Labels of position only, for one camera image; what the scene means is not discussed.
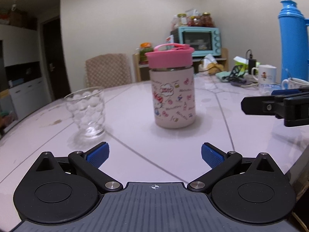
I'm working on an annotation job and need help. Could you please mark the pickle jar with orange lid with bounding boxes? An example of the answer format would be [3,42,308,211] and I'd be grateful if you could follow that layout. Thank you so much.
[139,43,154,65]

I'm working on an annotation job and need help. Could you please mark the patterned chair back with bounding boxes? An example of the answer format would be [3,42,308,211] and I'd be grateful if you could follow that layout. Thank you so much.
[85,53,133,89]

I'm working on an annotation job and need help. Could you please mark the yellow plastic bag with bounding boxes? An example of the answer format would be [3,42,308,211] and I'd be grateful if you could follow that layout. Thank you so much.
[202,54,226,75]

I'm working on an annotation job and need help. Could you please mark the white printed mug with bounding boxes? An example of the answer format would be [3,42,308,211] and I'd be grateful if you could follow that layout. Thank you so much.
[251,64,278,88]

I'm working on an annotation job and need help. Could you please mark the dark door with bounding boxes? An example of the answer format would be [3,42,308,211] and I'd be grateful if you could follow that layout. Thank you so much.
[40,16,71,100]

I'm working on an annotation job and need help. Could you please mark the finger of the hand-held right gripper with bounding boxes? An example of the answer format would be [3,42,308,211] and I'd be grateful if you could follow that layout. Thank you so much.
[241,94,309,127]
[271,88,309,96]

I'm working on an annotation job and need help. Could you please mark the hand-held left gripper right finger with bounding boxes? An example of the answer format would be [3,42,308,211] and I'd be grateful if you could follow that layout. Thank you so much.
[187,142,276,193]

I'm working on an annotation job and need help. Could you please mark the wooden shelf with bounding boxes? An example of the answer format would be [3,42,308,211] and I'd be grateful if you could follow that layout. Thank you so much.
[132,48,229,83]

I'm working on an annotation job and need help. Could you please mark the green tissue box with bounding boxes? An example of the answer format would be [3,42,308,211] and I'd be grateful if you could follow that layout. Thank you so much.
[233,56,250,72]

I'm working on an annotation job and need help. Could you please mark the boxes on cabinet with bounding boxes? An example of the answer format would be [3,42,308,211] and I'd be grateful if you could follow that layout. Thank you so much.
[0,3,38,31]

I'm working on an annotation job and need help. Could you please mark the black phone stand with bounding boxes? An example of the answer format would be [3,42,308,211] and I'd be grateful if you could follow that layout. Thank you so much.
[228,64,245,86]

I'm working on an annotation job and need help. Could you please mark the white cup with spoon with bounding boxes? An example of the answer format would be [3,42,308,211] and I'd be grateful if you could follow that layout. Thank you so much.
[281,69,309,90]

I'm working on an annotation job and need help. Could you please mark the white and grey cabinet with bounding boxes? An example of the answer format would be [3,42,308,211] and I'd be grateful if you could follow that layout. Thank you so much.
[0,24,53,126]

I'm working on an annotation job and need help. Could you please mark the blue thermos flask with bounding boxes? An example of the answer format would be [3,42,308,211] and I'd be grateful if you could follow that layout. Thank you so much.
[277,0,309,84]

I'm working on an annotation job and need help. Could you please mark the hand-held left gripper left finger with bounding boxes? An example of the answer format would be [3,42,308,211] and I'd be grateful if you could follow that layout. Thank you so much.
[34,142,123,194]

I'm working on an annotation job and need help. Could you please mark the tall jar with red contents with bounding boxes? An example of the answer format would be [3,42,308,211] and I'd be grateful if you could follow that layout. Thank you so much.
[201,13,215,28]

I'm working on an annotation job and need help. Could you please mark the black charger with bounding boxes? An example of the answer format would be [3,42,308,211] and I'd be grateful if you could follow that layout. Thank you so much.
[248,58,257,76]

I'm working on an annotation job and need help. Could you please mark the white printed bottle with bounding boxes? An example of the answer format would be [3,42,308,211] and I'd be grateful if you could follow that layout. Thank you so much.
[149,64,196,129]

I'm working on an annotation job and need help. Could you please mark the teal toaster oven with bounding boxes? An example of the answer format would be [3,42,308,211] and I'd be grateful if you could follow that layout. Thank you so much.
[170,27,222,58]

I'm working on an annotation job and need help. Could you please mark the pink bottle cap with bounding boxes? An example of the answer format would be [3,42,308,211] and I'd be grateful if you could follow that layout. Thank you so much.
[145,43,195,68]

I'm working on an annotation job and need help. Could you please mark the jar with beige contents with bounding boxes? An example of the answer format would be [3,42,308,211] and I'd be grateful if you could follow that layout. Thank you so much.
[177,14,189,27]

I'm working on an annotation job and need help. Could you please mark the green towel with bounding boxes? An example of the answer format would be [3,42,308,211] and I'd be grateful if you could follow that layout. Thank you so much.
[215,71,233,80]

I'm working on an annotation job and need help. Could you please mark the clear dimpled glass cup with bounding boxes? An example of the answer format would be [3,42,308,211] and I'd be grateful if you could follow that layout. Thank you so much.
[64,86,106,139]

